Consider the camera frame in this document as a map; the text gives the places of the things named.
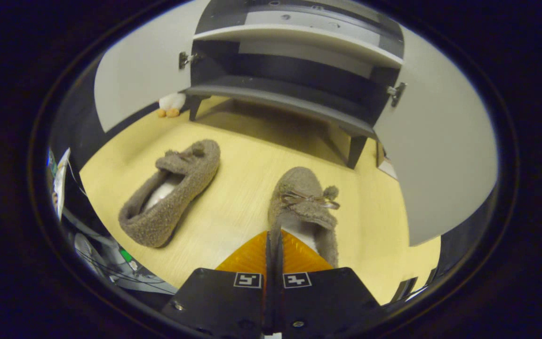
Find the metal door hinge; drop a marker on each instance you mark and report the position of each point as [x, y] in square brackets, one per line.
[396, 93]
[187, 59]

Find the white product box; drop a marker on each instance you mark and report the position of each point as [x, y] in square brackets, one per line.
[386, 165]

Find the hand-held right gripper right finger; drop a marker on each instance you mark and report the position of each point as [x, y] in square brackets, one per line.
[322, 301]

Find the white printed packet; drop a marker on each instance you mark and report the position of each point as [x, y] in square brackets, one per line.
[60, 183]

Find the black backdrop cloth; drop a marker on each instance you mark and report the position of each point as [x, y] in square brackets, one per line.
[75, 132]

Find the plush penguin toy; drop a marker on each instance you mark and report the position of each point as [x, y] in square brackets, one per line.
[172, 102]

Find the grey equipment pile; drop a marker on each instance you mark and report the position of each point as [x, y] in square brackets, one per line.
[111, 259]

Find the white shoe cabinet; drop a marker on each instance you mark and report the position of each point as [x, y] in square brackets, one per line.
[299, 61]

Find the brown fluffy shoe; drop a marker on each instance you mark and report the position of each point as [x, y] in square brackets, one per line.
[191, 174]
[301, 188]

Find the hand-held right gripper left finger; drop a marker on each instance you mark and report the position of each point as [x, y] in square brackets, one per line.
[219, 301]

